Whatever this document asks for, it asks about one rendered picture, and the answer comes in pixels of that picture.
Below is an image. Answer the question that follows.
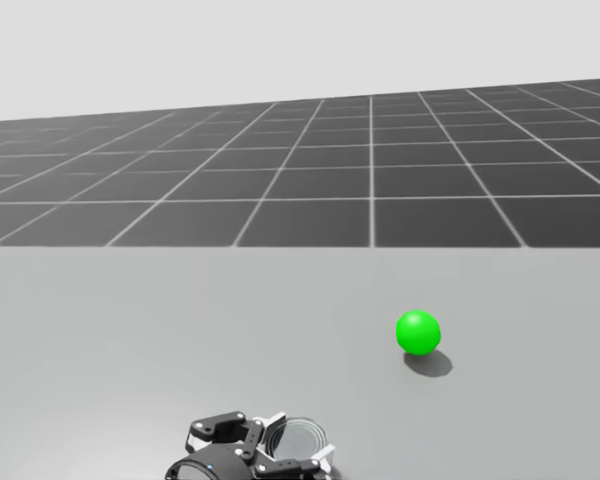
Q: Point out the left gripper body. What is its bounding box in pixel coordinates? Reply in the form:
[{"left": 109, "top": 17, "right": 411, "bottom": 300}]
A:
[{"left": 163, "top": 423, "right": 259, "bottom": 480}]

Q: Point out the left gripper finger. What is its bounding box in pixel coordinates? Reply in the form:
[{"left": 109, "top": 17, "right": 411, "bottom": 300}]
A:
[
  {"left": 184, "top": 410, "right": 288, "bottom": 454},
  {"left": 252, "top": 442, "right": 339, "bottom": 480}
]

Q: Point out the green ball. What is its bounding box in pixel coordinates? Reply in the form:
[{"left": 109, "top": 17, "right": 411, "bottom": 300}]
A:
[{"left": 395, "top": 309, "right": 442, "bottom": 357}]

